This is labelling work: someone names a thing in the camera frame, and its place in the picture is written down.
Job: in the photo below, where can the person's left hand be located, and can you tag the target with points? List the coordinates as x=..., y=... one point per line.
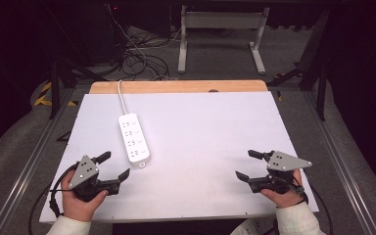
x=78, y=204

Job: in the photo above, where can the black metal stand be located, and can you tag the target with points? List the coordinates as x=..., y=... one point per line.
x=319, y=84
x=55, y=88

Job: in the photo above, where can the aluminium floor rail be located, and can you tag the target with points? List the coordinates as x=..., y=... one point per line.
x=342, y=169
x=24, y=176

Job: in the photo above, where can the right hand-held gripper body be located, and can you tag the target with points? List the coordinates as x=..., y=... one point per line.
x=282, y=163

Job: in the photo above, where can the person's right hand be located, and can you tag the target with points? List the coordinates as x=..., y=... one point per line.
x=285, y=197

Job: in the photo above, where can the white metal desk frame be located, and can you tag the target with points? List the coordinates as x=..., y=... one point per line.
x=222, y=20

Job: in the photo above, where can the person's right white sleeve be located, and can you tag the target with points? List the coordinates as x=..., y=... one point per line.
x=298, y=222

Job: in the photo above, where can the person's left white sleeve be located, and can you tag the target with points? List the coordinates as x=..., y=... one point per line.
x=69, y=226

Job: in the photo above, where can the yellow black hazard tape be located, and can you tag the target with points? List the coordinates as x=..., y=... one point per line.
x=44, y=97

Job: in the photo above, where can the white power strip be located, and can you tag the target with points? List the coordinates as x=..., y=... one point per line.
x=134, y=140

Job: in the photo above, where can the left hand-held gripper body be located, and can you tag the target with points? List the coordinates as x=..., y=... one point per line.
x=84, y=171

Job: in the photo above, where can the black equipment case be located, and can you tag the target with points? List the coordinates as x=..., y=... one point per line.
x=93, y=32

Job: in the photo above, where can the person's white sleeve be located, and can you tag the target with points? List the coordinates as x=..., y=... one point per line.
x=69, y=226
x=298, y=222

